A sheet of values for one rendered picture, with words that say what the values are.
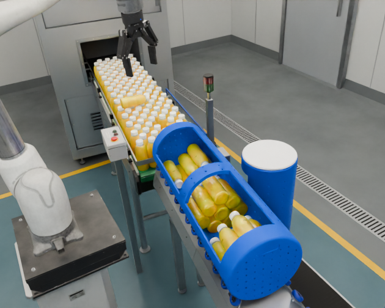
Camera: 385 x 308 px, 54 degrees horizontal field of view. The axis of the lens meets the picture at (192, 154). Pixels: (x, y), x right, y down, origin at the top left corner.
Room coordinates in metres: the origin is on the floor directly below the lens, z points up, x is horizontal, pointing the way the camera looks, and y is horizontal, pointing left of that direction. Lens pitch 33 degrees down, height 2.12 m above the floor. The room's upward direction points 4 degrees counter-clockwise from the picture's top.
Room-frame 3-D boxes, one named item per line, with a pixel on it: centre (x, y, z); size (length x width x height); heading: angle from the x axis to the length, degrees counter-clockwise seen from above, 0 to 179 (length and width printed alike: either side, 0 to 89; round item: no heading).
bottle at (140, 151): (1.78, 0.28, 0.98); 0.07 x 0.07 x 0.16
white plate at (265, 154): (1.63, -0.39, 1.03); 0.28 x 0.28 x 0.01
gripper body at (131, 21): (1.39, 0.17, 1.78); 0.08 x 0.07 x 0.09; 142
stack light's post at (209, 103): (2.20, -0.13, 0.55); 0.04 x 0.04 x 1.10; 19
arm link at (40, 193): (1.10, 0.55, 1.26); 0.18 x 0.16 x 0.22; 35
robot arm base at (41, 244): (1.07, 0.54, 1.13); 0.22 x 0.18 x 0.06; 26
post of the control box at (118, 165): (1.82, 0.43, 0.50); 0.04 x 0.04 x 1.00; 19
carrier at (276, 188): (1.63, -0.39, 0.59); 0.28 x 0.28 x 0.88
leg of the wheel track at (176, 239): (1.63, 0.13, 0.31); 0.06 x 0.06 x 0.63; 19
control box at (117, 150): (1.82, 0.43, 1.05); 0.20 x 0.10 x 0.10; 19
